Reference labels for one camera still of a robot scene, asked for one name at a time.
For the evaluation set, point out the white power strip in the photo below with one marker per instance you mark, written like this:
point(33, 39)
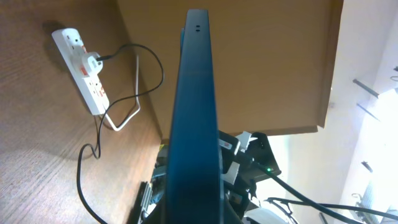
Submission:
point(72, 48)

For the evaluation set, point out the white USB charger adapter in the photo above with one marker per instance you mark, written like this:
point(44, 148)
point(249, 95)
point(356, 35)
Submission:
point(90, 66)

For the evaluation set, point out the blue Galaxy smartphone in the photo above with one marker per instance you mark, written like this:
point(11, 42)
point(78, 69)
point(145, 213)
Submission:
point(194, 192)

